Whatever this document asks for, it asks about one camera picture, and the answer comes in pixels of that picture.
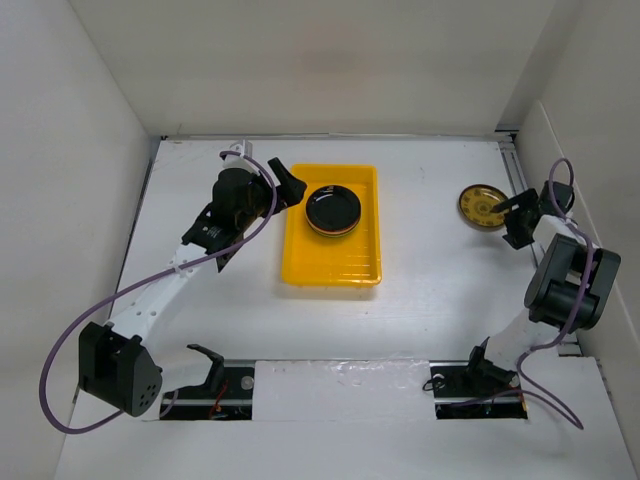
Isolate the black plate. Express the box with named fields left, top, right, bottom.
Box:
left=305, top=185, right=362, bottom=228

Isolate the brown gold plate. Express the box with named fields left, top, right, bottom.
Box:
left=457, top=184, right=507, bottom=231

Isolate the orange plate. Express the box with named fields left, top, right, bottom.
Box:
left=309, top=223, right=358, bottom=238

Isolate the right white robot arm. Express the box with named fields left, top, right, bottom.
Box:
left=462, top=181, right=621, bottom=396

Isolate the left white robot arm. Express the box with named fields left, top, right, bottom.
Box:
left=79, top=150, right=307, bottom=417

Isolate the yellow plastic bin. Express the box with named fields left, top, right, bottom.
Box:
left=281, top=164, right=382, bottom=287

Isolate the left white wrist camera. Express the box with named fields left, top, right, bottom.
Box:
left=219, top=139, right=253, bottom=171

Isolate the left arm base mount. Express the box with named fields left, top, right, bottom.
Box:
left=159, top=363, right=255, bottom=421

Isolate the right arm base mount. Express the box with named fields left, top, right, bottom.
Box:
left=422, top=364, right=528, bottom=420

